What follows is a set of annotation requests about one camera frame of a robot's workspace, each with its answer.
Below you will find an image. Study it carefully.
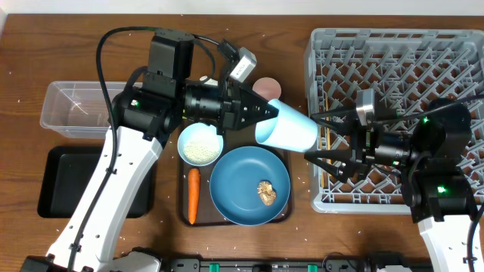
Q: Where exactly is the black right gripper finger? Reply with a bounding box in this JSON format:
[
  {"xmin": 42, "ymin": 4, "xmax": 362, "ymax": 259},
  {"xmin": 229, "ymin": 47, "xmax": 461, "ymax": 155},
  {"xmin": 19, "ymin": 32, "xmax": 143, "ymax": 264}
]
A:
[
  {"xmin": 310, "ymin": 106, "xmax": 356, "ymax": 134},
  {"xmin": 304, "ymin": 149, "xmax": 355, "ymax": 183}
]

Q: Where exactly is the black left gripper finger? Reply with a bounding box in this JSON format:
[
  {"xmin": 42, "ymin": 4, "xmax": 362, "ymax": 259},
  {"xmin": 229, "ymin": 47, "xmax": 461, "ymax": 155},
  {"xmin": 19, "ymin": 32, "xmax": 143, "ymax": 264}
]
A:
[
  {"xmin": 236, "ymin": 111, "xmax": 278, "ymax": 130},
  {"xmin": 238, "ymin": 85, "xmax": 279, "ymax": 113}
]

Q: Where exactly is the pink cup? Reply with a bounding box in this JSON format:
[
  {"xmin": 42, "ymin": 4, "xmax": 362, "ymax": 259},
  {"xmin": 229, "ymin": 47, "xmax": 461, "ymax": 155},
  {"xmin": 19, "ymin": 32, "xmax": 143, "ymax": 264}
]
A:
[{"xmin": 253, "ymin": 77, "xmax": 281, "ymax": 100}]

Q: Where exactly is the light blue cup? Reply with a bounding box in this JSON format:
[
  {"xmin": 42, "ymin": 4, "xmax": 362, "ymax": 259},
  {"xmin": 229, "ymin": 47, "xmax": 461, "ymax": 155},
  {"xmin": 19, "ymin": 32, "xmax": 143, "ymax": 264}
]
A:
[{"xmin": 255, "ymin": 99, "xmax": 318, "ymax": 153}]

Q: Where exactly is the light blue rice bowl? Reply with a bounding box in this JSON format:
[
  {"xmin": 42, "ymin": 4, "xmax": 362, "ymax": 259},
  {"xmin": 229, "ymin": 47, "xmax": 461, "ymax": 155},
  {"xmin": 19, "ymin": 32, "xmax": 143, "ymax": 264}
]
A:
[{"xmin": 177, "ymin": 122, "xmax": 224, "ymax": 166}]

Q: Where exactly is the orange carrot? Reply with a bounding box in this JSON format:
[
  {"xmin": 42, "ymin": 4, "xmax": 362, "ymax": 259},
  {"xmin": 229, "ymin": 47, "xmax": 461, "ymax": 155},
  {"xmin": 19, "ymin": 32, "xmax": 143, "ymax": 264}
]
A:
[{"xmin": 188, "ymin": 168, "xmax": 200, "ymax": 224}]

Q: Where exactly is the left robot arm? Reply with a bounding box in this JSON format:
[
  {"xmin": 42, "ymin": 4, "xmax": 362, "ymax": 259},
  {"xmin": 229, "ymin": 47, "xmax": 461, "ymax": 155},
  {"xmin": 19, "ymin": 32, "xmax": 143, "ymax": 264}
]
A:
[{"xmin": 22, "ymin": 28, "xmax": 278, "ymax": 271}]

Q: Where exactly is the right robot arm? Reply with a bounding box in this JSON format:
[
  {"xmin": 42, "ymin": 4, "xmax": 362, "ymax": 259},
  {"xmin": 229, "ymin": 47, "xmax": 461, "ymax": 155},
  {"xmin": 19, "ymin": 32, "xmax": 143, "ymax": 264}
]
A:
[{"xmin": 304, "ymin": 98, "xmax": 483, "ymax": 271}]

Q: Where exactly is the grey dishwasher rack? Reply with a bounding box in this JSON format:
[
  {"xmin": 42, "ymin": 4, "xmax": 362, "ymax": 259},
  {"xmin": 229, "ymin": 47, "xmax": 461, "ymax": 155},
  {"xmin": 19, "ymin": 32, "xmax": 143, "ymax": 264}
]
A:
[{"xmin": 305, "ymin": 28, "xmax": 483, "ymax": 215}]

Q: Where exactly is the blue plate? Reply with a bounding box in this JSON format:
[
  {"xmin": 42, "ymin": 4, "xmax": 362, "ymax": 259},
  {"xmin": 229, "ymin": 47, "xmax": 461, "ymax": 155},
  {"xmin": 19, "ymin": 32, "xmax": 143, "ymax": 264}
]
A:
[{"xmin": 209, "ymin": 146, "xmax": 291, "ymax": 226}]

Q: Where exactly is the crumpled gold foil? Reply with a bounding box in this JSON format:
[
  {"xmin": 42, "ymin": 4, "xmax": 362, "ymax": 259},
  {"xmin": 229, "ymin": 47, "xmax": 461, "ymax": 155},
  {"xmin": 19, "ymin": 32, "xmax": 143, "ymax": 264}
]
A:
[{"xmin": 257, "ymin": 181, "xmax": 277, "ymax": 206}]

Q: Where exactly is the dark brown serving tray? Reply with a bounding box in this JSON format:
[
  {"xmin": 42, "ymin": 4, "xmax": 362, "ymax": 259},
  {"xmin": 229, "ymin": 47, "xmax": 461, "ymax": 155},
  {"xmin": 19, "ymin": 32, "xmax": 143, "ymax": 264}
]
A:
[{"xmin": 177, "ymin": 126, "xmax": 293, "ymax": 227}]

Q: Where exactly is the clear plastic bin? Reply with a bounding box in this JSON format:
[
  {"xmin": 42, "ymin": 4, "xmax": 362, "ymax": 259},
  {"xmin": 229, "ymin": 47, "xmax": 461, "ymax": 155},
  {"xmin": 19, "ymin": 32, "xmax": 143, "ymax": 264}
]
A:
[{"xmin": 40, "ymin": 81, "xmax": 109, "ymax": 139}]

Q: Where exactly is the black bin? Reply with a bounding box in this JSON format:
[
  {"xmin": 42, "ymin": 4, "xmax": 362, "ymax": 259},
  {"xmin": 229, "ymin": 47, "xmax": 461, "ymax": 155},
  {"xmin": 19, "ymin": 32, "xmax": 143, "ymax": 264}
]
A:
[{"xmin": 36, "ymin": 145, "xmax": 155, "ymax": 219}]

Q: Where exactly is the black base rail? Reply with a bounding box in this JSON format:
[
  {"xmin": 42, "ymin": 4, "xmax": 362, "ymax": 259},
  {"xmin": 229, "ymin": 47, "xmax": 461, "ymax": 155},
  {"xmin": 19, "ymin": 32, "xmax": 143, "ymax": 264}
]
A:
[{"xmin": 161, "ymin": 252, "xmax": 433, "ymax": 272}]

